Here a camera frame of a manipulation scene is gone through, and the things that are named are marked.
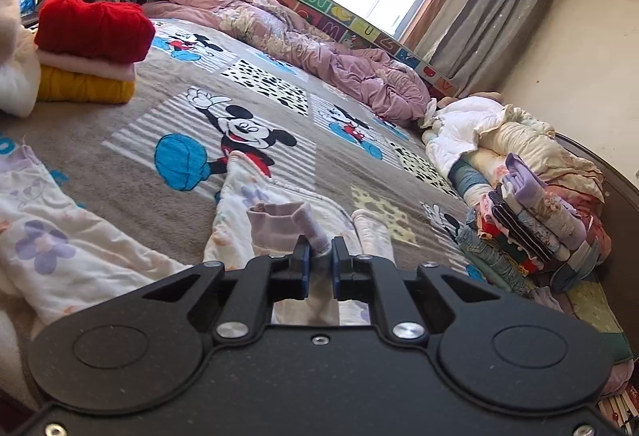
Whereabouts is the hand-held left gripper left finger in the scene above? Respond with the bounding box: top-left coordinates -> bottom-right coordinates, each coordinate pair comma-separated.
142,236 -> 311,344

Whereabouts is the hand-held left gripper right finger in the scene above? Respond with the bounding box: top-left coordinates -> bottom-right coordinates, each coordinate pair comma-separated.
330,237 -> 500,346

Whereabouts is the cream floral pajama garment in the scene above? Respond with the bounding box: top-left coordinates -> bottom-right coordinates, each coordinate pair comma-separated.
0,149 -> 400,328

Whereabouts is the stack of folded clothes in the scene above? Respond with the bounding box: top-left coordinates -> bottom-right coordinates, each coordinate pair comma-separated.
456,153 -> 613,295

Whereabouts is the teal folded cloth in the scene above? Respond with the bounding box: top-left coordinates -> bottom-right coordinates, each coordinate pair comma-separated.
448,159 -> 493,208

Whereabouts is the cartoon mouse printed blanket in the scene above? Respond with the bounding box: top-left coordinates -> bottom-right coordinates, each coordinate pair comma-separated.
0,17 -> 482,412

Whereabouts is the white quilt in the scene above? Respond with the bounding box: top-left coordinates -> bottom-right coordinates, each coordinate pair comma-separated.
423,97 -> 508,178

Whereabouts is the pale lilac folded cloth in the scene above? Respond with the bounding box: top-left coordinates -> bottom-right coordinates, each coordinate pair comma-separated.
533,285 -> 566,313

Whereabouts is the purple floral quilt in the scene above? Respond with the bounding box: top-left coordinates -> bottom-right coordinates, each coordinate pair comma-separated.
141,0 -> 433,123

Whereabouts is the cream quilt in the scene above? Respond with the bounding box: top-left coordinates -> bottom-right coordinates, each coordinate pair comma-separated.
478,115 -> 608,203

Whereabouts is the colourful alphabet foam board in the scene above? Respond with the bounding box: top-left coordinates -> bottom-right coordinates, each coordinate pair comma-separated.
226,0 -> 459,98

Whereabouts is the yellow folded knit sweater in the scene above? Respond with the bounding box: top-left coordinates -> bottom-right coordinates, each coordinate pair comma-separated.
36,65 -> 137,105

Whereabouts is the pink folded garment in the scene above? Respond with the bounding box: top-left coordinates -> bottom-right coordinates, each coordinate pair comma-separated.
37,48 -> 137,81

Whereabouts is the grey curtain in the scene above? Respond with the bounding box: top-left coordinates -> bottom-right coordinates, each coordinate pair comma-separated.
399,0 -> 561,93

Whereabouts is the red folded sweater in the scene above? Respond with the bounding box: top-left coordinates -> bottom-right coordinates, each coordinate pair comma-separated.
34,0 -> 157,65

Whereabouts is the white folded garment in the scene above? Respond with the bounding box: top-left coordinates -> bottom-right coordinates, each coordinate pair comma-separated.
0,24 -> 42,118

